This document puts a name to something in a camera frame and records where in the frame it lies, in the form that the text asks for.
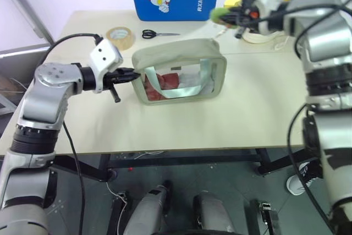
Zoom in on grey rounded robot leg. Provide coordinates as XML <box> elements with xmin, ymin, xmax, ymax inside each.
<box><xmin>192</xmin><ymin>190</ymin><xmax>238</xmax><ymax>235</ymax></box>
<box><xmin>122</xmin><ymin>180</ymin><xmax>173</xmax><ymax>235</ymax></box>

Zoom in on white cord coil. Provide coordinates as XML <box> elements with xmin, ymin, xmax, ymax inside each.
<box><xmin>238</xmin><ymin>29</ymin><xmax>290</xmax><ymax>52</ymax></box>

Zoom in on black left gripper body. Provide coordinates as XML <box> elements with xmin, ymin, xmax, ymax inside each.
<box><xmin>103</xmin><ymin>67</ymin><xmax>126</xmax><ymax>105</ymax></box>

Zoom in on black handled scissors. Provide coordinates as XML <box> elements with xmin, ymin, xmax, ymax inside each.
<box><xmin>141</xmin><ymin>29</ymin><xmax>181</xmax><ymax>40</ymax></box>

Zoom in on grey metal frame post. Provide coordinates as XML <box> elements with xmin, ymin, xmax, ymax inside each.
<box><xmin>0</xmin><ymin>0</ymin><xmax>56</xmax><ymax>46</ymax></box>

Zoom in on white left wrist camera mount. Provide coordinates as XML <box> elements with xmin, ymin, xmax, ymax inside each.
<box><xmin>89</xmin><ymin>39</ymin><xmax>124</xmax><ymax>94</ymax></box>

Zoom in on beige clear-window pouch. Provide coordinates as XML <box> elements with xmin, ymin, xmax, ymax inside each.
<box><xmin>131</xmin><ymin>38</ymin><xmax>228</xmax><ymax>107</ymax></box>

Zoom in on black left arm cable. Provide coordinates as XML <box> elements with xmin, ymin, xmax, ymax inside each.
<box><xmin>38</xmin><ymin>32</ymin><xmax>102</xmax><ymax>235</ymax></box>

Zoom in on black floor stand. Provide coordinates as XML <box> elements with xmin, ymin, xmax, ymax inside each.
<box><xmin>111</xmin><ymin>190</ymin><xmax>130</xmax><ymax>235</ymax></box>
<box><xmin>256</xmin><ymin>200</ymin><xmax>283</xmax><ymax>235</ymax></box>

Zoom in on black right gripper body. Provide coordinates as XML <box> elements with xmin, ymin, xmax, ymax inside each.
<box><xmin>235</xmin><ymin>0</ymin><xmax>261</xmax><ymax>40</ymax></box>

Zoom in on black metal table frame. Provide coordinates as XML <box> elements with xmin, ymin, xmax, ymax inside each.
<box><xmin>51</xmin><ymin>147</ymin><xmax>321</xmax><ymax>183</ymax></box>

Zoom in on thin white wire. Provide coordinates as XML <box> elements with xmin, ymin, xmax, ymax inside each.
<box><xmin>134</xmin><ymin>150</ymin><xmax>166</xmax><ymax>160</ymax></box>
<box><xmin>106</xmin><ymin>181</ymin><xmax>128</xmax><ymax>233</ymax></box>

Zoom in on red item inside pouch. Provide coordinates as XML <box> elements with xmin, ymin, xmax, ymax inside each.
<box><xmin>144</xmin><ymin>73</ymin><xmax>180</xmax><ymax>101</ymax></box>

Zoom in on brown packing tape roll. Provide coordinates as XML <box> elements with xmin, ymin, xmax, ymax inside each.
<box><xmin>106</xmin><ymin>26</ymin><xmax>137</xmax><ymax>52</ymax></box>

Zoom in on white and black shoe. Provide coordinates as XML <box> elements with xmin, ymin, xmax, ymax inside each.
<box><xmin>285</xmin><ymin>160</ymin><xmax>317</xmax><ymax>196</ymax></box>

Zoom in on green plush keychain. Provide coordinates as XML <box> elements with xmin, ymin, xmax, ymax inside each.
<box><xmin>210</xmin><ymin>7</ymin><xmax>243</xmax><ymax>30</ymax></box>

